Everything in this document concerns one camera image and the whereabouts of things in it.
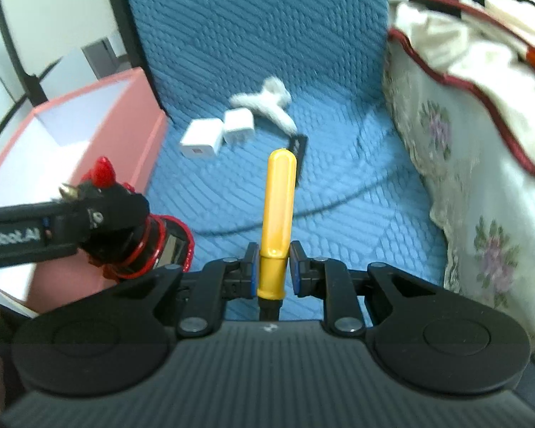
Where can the pink box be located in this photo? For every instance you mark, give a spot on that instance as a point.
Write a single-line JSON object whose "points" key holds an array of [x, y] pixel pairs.
{"points": [[129, 111]]}

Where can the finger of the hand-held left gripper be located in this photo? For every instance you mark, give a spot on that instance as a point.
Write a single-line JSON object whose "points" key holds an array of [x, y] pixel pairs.
{"points": [[26, 210]]}

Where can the floral bedsheet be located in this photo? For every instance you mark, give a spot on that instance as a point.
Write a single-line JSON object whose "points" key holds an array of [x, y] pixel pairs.
{"points": [[472, 187]]}

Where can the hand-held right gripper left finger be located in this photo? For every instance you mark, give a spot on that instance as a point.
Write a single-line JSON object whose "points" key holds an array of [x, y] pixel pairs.
{"points": [[251, 273]]}

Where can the blue chair cover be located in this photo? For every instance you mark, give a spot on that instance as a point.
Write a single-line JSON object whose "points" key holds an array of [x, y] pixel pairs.
{"points": [[249, 31]]}

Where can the cream blanket with red trim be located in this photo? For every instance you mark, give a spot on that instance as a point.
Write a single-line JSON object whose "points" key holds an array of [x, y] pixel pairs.
{"points": [[450, 35]]}

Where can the white charger cube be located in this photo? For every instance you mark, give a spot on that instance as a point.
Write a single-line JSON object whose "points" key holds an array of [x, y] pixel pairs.
{"points": [[238, 127], [200, 140]]}

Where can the red and black figurine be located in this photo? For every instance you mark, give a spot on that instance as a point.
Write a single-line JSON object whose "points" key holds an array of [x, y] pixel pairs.
{"points": [[111, 207]]}

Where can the white plush toy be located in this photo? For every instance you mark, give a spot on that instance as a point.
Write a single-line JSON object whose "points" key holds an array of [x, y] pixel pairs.
{"points": [[269, 102]]}

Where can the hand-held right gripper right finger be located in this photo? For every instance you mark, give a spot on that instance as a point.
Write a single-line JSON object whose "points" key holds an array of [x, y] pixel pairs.
{"points": [[296, 273]]}

